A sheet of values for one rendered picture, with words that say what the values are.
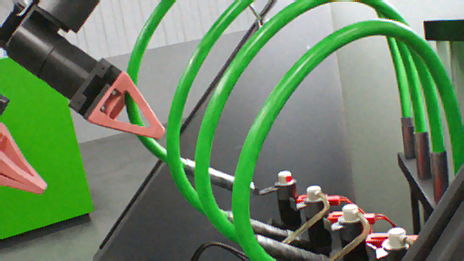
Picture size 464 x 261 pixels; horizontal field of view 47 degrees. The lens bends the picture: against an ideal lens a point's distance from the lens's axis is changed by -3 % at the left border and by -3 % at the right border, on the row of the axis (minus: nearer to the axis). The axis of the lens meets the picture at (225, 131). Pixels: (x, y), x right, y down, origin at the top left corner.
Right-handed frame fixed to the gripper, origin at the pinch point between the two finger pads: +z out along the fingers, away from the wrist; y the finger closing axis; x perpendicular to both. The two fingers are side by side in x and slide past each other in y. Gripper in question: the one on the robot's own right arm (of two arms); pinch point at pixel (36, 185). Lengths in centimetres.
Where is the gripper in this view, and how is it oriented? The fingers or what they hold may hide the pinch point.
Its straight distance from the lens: 53.1
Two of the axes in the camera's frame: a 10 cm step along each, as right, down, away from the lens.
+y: 5.6, -8.2, -1.2
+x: -0.9, -2.0, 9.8
